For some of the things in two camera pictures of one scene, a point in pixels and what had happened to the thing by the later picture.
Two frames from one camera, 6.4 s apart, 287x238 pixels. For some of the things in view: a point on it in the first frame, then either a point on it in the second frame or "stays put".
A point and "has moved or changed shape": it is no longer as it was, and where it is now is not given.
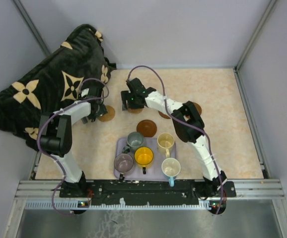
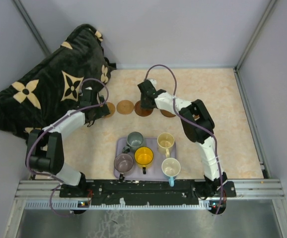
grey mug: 134,140 stays put
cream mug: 165,143 stays put
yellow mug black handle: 144,155 stays put
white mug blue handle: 171,167 stays put
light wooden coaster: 108,116 has moved or changed shape
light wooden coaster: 135,111 has moved or changed shape
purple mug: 123,163 stays put
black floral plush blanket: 51,84 stays put
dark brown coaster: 147,127 → 141,111
